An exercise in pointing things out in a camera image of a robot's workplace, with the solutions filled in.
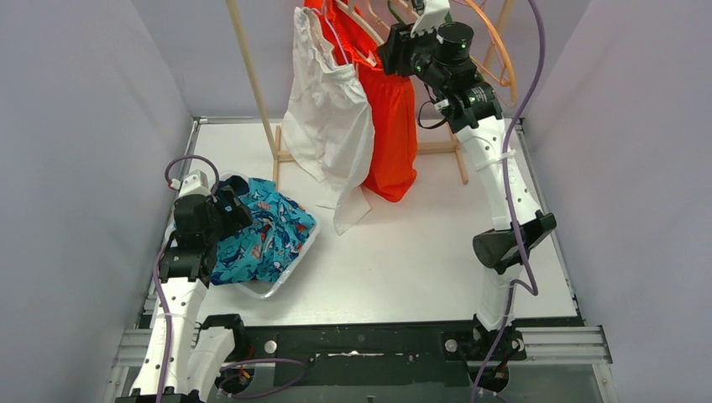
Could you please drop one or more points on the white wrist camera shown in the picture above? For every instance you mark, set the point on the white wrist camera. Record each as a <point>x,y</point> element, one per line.
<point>194,183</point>
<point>430,15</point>

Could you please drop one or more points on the navy blue shorts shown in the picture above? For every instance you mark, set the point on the navy blue shorts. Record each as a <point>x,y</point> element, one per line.
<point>239,183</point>

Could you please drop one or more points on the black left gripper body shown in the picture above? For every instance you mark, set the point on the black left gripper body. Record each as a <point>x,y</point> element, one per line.
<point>223,206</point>

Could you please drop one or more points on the wooden clothes rack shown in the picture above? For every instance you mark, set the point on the wooden clothes rack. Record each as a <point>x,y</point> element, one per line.
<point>496,64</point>

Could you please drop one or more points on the teal shark print shorts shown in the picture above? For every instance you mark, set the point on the teal shark print shorts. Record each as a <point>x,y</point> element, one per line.
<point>267,239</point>

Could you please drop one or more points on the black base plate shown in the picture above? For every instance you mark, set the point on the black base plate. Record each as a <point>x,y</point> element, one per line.
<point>452,354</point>

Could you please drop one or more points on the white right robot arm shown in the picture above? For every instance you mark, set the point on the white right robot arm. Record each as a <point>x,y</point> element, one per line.
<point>468,104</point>

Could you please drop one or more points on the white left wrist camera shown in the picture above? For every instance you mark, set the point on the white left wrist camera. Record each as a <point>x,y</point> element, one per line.
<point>194,183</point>

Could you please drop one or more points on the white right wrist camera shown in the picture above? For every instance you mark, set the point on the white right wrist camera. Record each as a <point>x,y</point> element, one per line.
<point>430,15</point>

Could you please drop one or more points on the orange mesh shorts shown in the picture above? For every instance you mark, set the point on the orange mesh shorts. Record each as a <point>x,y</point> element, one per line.
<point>392,100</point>

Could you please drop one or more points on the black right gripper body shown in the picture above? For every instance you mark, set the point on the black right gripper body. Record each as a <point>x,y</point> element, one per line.
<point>410,56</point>

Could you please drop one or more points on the white plastic basket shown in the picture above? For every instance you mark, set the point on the white plastic basket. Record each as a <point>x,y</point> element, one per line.
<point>289,267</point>

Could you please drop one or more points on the white garment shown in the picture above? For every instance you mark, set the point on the white garment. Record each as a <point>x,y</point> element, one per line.
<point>328,126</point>

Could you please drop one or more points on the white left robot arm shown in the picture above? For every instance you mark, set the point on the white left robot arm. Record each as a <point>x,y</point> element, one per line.
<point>184,356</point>

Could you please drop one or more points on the light blue wire hanger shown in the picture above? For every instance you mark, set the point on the light blue wire hanger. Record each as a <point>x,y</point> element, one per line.
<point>327,9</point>

